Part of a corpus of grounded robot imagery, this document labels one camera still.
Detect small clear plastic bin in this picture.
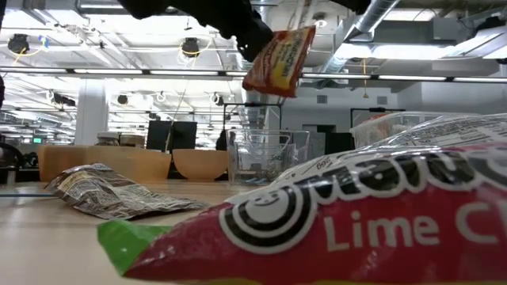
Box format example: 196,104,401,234
226,128,311,187

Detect yellow hanging cord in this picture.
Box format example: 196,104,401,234
361,58,369,100

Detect spice jar with white lid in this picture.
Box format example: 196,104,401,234
94,131,120,147

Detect white pillar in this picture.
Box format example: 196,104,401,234
74,78,111,146

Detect large clear plastic bin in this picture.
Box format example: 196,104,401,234
349,111,480,150

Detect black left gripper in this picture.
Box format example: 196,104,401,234
170,0,275,63

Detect orange plastic tray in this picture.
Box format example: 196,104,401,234
37,143,173,184

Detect black ceiling cable reel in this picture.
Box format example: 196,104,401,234
6,33,31,55
181,36,201,59

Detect red yellow ramen packet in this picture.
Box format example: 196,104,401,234
242,25,318,99

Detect silver seasoning wrapper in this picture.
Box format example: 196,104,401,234
44,161,210,221

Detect large black monitor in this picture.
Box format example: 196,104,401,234
146,120,198,152

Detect lime chili ramen packet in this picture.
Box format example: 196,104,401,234
97,112,507,285

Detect black metal frame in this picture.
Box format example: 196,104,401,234
222,102,283,148
349,106,406,128

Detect black spoon with blue handle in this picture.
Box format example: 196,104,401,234
241,158,273,186

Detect person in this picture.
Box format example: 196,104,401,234
215,129,238,152

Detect orange bowl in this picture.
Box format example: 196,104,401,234
172,148,230,183

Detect long ceiling light strip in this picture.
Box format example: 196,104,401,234
0,66,507,84

